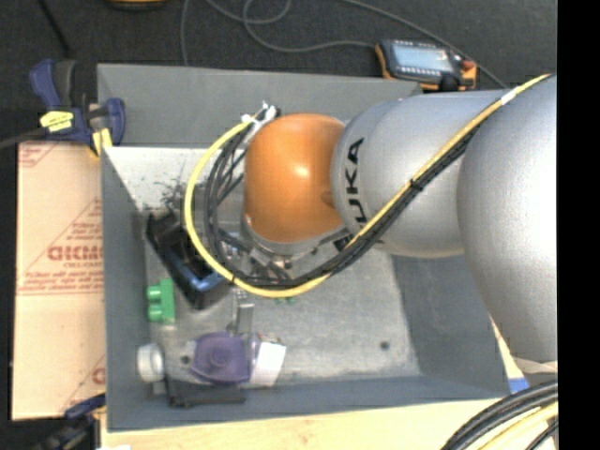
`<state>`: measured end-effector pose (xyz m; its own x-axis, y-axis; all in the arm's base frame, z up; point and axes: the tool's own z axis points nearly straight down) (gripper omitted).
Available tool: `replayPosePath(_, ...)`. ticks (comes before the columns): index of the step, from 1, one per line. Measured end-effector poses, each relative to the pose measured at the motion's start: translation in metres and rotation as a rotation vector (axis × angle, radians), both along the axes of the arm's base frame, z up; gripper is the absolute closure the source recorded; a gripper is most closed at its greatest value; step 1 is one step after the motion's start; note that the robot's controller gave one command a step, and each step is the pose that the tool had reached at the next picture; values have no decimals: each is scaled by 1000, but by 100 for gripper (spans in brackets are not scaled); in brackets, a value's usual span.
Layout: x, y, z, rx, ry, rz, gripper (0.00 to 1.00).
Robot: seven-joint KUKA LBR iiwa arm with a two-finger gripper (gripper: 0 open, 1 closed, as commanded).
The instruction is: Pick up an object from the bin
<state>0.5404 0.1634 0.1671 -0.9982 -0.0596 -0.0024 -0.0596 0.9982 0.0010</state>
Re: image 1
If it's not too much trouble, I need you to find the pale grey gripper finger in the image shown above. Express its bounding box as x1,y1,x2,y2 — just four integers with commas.
232,288,256,336

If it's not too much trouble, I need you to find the clear plastic bottle purple label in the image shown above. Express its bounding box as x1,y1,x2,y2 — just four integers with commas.
136,330,288,389

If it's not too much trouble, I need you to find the grey metal bin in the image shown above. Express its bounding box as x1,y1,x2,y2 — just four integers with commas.
96,63,522,431

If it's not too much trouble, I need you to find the green toy block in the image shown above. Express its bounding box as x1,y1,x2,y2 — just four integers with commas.
145,277,177,325

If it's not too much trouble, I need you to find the black and blue box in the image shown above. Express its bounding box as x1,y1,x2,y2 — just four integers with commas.
144,208,227,311

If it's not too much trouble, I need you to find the brown cardboard board red print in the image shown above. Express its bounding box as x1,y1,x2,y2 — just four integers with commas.
10,140,107,422

